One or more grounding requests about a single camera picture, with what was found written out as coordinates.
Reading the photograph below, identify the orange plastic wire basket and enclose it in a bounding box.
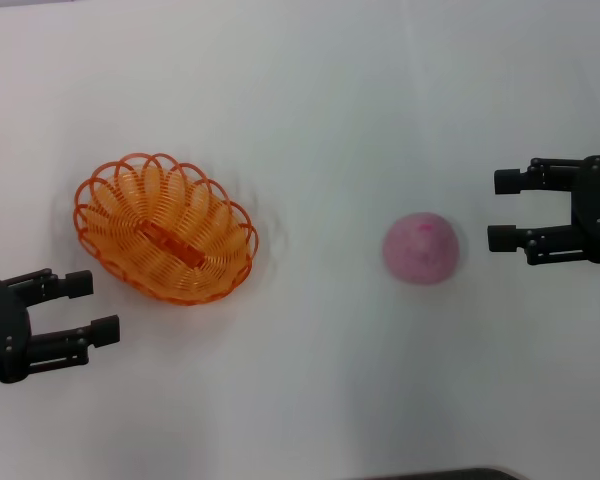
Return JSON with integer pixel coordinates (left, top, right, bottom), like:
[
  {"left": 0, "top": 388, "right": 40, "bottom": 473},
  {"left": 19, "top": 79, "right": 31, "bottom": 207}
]
[{"left": 73, "top": 152, "right": 259, "bottom": 307}]

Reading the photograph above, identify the pink peach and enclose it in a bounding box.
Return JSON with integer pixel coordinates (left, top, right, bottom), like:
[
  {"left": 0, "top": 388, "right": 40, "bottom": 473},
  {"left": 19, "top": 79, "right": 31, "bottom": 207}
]
[{"left": 382, "top": 211, "right": 461, "bottom": 286}]

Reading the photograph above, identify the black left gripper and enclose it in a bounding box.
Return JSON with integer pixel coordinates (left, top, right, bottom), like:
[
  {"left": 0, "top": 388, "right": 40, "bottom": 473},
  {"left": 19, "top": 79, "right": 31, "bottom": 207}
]
[{"left": 0, "top": 268, "right": 121, "bottom": 385}]

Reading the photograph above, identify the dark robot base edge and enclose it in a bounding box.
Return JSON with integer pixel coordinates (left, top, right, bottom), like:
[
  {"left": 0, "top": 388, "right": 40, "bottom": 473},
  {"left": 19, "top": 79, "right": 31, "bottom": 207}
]
[{"left": 374, "top": 467, "right": 521, "bottom": 480}]

